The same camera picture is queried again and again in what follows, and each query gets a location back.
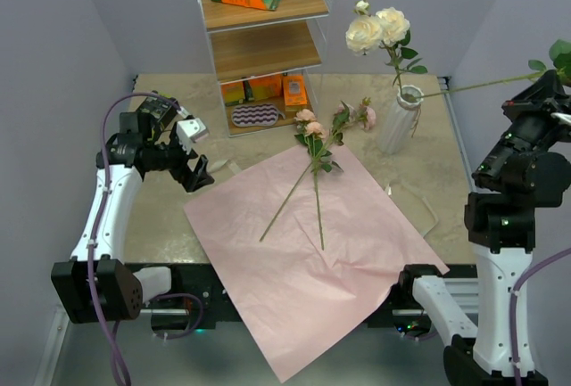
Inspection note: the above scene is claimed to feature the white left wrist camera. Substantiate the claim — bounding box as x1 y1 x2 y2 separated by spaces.
176 119 209 154

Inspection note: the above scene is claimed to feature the beige printed ribbon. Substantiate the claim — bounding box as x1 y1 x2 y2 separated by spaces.
208 159 440 237

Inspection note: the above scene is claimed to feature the purple wavy pad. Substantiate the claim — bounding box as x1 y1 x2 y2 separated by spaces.
231 103 286 127

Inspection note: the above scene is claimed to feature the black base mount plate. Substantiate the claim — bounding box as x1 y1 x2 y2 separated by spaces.
133 262 451 330

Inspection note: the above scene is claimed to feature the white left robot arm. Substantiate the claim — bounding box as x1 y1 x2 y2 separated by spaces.
51 111 214 324

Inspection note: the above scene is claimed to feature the orange box on shelf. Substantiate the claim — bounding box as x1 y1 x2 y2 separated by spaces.
247 74 282 101

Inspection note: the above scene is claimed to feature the white ribbed ceramic vase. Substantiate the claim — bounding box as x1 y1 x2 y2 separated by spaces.
378 85 424 154

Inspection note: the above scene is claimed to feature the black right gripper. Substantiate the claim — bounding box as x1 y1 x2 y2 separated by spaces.
475 68 571 179

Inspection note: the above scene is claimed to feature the black green product box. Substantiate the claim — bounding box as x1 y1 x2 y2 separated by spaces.
137 94 179 132

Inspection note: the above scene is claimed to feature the small peach rose stem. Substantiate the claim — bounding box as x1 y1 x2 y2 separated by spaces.
258 108 344 243

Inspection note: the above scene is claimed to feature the white wire wooden shelf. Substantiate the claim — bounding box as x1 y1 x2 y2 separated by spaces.
197 0 333 136

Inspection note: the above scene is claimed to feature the large pink rose stem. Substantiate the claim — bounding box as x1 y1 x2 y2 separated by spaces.
413 39 570 101

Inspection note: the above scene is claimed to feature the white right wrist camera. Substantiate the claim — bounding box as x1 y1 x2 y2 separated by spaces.
551 112 571 127

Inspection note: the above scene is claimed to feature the orange green box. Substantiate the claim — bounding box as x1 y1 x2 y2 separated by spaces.
220 81 246 106

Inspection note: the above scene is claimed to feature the orange blister pack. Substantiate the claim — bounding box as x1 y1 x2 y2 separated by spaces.
282 75 308 109

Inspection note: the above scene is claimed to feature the white rose stem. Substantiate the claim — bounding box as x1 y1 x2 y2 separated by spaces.
344 0 427 103

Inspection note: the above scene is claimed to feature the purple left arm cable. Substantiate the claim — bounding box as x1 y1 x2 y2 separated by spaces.
87 91 188 386

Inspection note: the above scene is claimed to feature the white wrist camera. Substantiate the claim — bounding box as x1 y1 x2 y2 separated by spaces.
551 112 571 127
176 119 209 154

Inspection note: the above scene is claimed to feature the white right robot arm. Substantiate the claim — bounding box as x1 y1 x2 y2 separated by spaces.
397 70 570 385

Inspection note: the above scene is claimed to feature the pink wrapping paper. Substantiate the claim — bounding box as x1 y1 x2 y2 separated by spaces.
184 146 445 382

